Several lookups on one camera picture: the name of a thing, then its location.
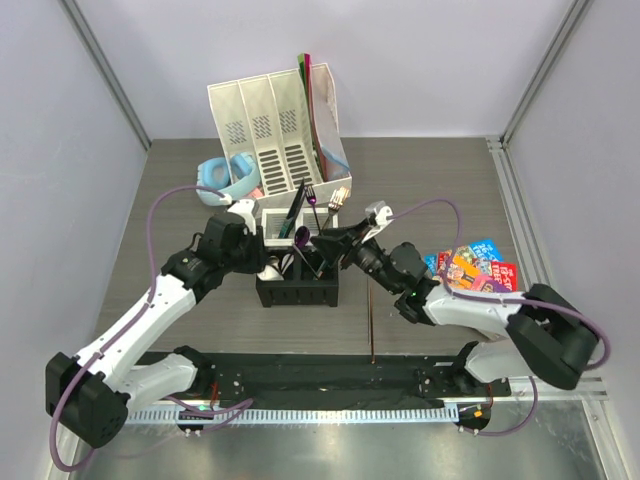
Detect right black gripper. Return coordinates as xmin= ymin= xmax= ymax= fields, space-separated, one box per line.
xmin=311 ymin=217 xmax=400 ymax=294

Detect silver metal fork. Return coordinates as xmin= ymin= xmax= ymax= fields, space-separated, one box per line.
xmin=320 ymin=202 xmax=343 ymax=232

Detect purple metallic spoon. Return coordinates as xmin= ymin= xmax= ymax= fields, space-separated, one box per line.
xmin=294 ymin=225 xmax=311 ymax=248

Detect thin dark metal chopstick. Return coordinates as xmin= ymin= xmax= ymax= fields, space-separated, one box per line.
xmin=293 ymin=245 xmax=322 ymax=280

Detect copper coloured fork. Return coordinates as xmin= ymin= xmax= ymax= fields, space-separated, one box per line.
xmin=328 ymin=186 xmax=350 ymax=205

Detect teal handled black knife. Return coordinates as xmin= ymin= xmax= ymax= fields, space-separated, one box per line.
xmin=278 ymin=179 xmax=306 ymax=240

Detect black plastic knife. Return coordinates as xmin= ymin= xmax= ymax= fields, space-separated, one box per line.
xmin=284 ymin=178 xmax=307 ymax=236

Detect green and tan chopstick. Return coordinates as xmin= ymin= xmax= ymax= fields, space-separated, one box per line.
xmin=317 ymin=257 xmax=340 ymax=280

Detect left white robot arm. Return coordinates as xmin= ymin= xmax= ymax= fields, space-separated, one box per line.
xmin=45 ymin=199 xmax=266 ymax=449

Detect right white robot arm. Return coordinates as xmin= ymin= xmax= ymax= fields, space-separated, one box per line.
xmin=311 ymin=202 xmax=610 ymax=395

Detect white two-slot utensil container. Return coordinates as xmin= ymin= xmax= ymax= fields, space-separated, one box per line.
xmin=260 ymin=207 xmax=339 ymax=249

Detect pink paper label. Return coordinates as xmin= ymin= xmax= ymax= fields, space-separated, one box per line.
xmin=249 ymin=187 xmax=264 ymax=199

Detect black two-slot utensil container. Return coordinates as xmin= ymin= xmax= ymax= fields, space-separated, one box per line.
xmin=255 ymin=249 xmax=339 ymax=308

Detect light blue headphones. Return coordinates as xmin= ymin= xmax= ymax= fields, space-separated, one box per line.
xmin=197 ymin=152 xmax=261 ymax=207

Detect coloured plastic folders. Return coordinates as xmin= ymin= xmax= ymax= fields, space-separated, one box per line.
xmin=297 ymin=53 xmax=351 ymax=182

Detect white file organizer rack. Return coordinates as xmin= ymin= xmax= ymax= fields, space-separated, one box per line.
xmin=207 ymin=68 xmax=352 ymax=208

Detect Roald Dahl colourful book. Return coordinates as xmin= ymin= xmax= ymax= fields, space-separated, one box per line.
xmin=438 ymin=256 xmax=509 ymax=293

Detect blue treehouse book underneath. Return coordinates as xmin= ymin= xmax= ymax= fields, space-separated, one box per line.
xmin=424 ymin=238 xmax=503 ymax=274

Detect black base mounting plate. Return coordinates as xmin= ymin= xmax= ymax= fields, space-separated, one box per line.
xmin=169 ymin=353 xmax=511 ymax=410

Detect red treehouse book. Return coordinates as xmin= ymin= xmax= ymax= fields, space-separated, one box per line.
xmin=490 ymin=261 xmax=518 ymax=292

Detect slotted cable duct strip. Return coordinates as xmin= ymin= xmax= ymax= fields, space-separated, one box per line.
xmin=126 ymin=404 xmax=459 ymax=426

